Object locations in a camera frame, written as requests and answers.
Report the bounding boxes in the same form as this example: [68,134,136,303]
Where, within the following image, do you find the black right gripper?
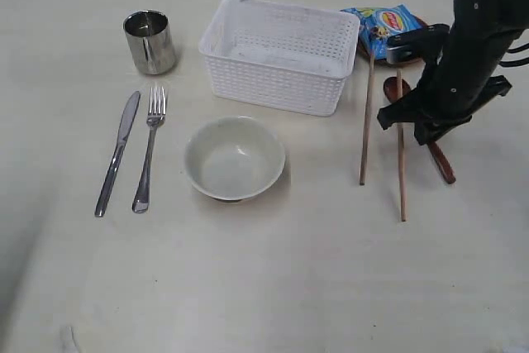
[377,64,512,145]

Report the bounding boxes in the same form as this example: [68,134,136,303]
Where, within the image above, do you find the dark red wooden spoon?
[383,77,456,185]

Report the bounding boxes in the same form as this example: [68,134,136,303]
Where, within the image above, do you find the brown round plate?
[356,15,427,68]

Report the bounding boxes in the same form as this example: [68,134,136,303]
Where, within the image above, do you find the blue chips bag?
[342,4,422,61]

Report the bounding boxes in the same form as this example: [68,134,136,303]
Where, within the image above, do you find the white perforated plastic basket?
[198,0,360,117]

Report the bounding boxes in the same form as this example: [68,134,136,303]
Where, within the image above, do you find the white ceramic bowl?
[183,116,287,203]

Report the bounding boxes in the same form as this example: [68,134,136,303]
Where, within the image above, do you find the silver fork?
[131,84,167,213]

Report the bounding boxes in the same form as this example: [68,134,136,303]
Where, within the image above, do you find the shiny steel cup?
[122,10,177,75]

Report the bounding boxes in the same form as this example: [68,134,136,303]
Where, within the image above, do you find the silver table knife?
[94,91,141,217]

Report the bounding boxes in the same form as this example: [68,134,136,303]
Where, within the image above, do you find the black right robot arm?
[377,0,528,145]

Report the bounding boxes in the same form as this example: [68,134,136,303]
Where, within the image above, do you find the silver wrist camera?
[386,24,450,65]

